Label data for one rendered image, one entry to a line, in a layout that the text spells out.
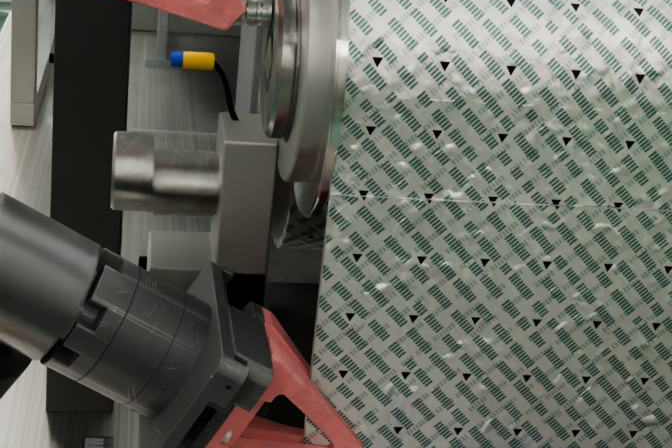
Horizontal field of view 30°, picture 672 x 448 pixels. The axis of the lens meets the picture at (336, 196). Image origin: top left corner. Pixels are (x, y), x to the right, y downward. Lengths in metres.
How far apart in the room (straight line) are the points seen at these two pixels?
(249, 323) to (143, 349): 0.05
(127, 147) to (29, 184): 0.80
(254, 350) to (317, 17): 0.14
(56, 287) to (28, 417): 0.44
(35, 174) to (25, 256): 0.92
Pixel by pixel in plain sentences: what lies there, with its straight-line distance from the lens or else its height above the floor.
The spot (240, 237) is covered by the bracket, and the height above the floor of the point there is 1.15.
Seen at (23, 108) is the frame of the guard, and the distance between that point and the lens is 1.60.
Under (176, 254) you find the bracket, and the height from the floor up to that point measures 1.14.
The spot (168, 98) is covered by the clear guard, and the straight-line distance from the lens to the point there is 1.61.
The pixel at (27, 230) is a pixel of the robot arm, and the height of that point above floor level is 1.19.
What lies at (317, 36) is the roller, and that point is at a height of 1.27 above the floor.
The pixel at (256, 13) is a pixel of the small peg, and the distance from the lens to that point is 0.58.
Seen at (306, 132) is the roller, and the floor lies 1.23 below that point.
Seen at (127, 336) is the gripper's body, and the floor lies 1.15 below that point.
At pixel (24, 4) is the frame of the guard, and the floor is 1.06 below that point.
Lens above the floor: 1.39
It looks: 20 degrees down
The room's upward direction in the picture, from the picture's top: 6 degrees clockwise
